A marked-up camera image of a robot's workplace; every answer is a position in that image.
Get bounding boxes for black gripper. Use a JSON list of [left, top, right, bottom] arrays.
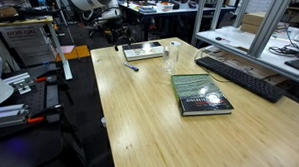
[[109, 19, 133, 53]]

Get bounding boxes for blue and white pen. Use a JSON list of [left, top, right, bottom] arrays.
[[123, 62, 140, 73]]

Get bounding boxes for clear drinking glass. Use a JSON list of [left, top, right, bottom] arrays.
[[161, 40, 182, 76]]

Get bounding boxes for white and black flat book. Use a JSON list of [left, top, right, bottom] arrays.
[[120, 40, 166, 64]]

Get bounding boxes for orange floor mat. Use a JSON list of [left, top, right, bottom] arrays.
[[54, 43, 92, 63]]

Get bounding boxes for blue book stack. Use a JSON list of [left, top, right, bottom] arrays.
[[137, 5, 158, 15]]

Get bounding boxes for pink paper sheet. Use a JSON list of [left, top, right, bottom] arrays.
[[57, 44, 76, 56]]

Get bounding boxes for white bowl with orange contents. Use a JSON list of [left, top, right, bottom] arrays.
[[157, 1, 175, 13]]

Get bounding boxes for white top background table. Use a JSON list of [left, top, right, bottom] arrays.
[[118, 0, 237, 20]]

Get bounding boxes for green hardcover book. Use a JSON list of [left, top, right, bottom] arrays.
[[168, 72, 236, 119]]

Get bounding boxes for grey printed sign board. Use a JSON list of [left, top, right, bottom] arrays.
[[0, 23, 58, 68]]

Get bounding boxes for white shelf board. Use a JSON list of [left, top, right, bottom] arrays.
[[193, 23, 299, 88]]

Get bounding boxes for black computer keyboard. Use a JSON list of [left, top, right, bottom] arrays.
[[193, 55, 287, 104]]

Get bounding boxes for stacked cardboard boxes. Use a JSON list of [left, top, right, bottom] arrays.
[[239, 11, 287, 36]]

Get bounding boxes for long aluminium extrusion bar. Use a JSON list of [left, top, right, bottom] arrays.
[[0, 102, 32, 132]]

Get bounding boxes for thin aluminium frame post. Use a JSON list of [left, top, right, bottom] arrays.
[[231, 0, 252, 30], [190, 0, 207, 47], [209, 0, 225, 32]]

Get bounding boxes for small orange handled clamp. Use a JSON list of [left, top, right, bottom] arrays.
[[33, 73, 60, 85]]

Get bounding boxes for short aluminium extrusion bracket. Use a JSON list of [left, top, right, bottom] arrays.
[[2, 70, 37, 97]]

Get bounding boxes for large orange handled clamp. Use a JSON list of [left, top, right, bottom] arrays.
[[25, 103, 65, 127]]

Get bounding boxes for thick aluminium frame post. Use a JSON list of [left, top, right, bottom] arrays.
[[246, 0, 292, 60]]

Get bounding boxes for black cable bundle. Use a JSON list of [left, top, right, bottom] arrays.
[[267, 21, 299, 61]]

